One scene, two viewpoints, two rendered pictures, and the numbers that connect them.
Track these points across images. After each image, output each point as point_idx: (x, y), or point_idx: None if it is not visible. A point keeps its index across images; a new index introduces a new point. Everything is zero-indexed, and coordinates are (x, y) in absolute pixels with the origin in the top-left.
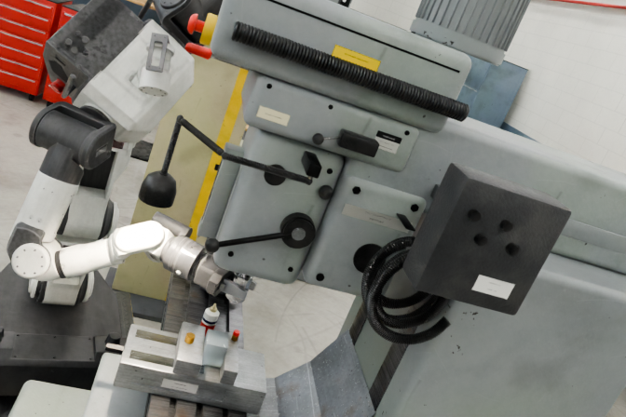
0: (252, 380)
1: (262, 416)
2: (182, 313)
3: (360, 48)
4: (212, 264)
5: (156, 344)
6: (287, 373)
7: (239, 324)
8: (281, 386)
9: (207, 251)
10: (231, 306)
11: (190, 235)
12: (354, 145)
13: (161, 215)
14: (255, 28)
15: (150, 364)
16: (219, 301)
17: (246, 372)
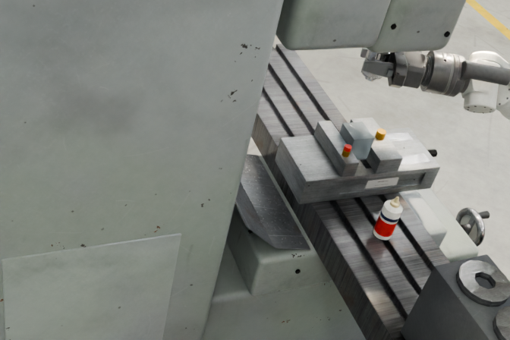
0: (300, 146)
1: (266, 201)
2: (430, 270)
3: None
4: (412, 53)
5: (401, 152)
6: (263, 237)
7: (359, 275)
8: (262, 228)
9: (432, 70)
10: (391, 306)
11: (463, 76)
12: None
13: (502, 67)
14: None
15: (388, 132)
16: (411, 309)
17: (310, 151)
